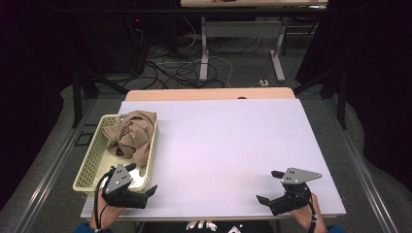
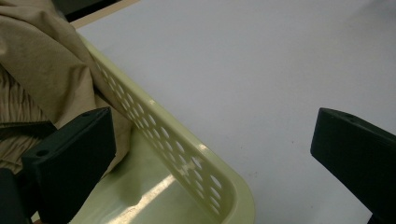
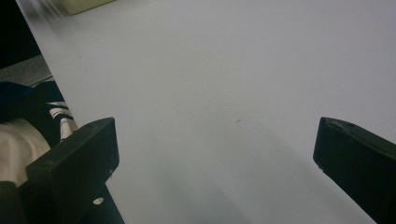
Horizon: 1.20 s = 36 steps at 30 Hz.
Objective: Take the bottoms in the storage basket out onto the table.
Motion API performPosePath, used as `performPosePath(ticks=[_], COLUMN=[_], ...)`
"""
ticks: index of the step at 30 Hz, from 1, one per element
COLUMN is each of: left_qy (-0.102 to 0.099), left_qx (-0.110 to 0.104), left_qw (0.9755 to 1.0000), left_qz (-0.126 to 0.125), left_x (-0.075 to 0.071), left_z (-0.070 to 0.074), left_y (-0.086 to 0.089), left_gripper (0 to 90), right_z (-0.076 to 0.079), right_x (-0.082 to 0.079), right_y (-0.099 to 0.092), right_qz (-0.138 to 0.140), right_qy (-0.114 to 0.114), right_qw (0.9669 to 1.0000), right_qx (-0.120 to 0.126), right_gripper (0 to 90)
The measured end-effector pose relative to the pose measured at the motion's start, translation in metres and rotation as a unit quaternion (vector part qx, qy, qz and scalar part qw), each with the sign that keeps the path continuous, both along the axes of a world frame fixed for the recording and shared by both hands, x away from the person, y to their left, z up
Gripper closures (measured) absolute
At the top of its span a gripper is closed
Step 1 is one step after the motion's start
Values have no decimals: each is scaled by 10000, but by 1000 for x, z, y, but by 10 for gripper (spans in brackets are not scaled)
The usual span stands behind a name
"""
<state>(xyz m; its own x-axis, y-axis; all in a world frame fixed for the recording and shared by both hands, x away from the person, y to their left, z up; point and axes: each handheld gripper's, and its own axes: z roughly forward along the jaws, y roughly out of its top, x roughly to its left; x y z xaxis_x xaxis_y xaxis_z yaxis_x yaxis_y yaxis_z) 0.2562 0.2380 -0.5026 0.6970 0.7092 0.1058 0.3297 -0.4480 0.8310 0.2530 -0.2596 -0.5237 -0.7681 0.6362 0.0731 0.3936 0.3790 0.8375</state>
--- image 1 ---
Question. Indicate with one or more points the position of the dark computer tower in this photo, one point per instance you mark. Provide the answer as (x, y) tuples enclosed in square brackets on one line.
[(137, 45)]

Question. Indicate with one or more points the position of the cream perforated plastic basket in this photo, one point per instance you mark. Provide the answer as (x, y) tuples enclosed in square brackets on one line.
[(92, 165)]

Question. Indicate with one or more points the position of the white power plug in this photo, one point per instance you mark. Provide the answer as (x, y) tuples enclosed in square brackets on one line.
[(264, 83)]

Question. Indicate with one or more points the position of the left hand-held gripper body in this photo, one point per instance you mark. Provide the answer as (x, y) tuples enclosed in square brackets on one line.
[(118, 181)]

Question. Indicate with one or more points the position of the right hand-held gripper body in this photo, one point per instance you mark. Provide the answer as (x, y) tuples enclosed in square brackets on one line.
[(293, 194)]

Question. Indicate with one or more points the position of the khaki pants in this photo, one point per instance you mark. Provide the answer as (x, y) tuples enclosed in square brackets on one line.
[(134, 136)]

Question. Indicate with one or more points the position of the white metal frame desk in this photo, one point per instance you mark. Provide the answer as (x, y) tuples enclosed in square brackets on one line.
[(239, 29)]

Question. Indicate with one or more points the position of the person's black printed shirt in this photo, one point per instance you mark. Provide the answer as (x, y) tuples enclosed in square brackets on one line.
[(207, 226)]

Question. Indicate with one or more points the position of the black metal stand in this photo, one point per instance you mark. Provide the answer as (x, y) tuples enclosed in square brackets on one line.
[(340, 97), (77, 97)]

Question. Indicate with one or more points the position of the aluminium floor rail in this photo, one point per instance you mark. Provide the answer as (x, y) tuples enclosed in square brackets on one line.
[(48, 174), (362, 168)]

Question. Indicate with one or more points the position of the person's right hand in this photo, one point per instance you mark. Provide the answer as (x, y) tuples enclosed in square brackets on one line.
[(307, 215)]

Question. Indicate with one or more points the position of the person's left hand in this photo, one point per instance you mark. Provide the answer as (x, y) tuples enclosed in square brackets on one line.
[(105, 215)]

